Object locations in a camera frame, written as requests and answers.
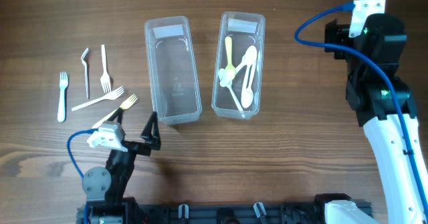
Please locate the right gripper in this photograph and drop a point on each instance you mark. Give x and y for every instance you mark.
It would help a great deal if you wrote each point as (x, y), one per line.
(333, 37)

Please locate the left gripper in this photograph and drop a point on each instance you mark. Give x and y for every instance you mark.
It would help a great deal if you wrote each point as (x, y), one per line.
(137, 146)

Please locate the white spoon vertical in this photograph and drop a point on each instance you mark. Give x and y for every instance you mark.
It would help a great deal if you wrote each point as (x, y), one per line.
(251, 55)

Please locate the white spoon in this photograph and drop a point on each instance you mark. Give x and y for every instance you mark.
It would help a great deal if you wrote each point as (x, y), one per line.
(239, 68)
(239, 107)
(247, 92)

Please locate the yellow plastic spoon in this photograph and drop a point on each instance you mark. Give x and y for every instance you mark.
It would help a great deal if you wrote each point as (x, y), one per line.
(230, 68)

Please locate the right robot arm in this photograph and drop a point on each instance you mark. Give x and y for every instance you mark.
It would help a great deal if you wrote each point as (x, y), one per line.
(376, 114)

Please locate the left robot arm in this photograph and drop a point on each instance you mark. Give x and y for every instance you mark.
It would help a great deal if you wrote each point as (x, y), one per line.
(105, 186)

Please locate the left clear plastic container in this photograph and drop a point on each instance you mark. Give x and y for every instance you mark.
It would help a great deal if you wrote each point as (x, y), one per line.
(172, 70)

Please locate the clear plastic container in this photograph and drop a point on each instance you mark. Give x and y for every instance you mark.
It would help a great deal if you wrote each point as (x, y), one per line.
(172, 70)
(245, 29)

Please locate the right clear plastic container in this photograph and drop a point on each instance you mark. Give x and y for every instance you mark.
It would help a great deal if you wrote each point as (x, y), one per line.
(245, 29)

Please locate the cream plastic fork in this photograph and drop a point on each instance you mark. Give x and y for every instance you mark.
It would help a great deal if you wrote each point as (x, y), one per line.
(128, 103)

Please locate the white fork diagonal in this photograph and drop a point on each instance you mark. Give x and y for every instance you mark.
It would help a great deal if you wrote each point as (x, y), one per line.
(109, 96)

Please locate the white fork upright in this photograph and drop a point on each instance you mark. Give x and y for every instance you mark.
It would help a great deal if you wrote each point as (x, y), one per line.
(105, 78)

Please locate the bent white plastic fork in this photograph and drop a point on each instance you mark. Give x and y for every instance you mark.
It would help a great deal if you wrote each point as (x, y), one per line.
(83, 60)

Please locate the small white fork far left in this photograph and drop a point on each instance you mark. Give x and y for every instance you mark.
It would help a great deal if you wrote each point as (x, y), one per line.
(63, 84)

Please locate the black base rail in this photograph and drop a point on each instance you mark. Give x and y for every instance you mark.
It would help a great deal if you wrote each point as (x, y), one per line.
(286, 213)

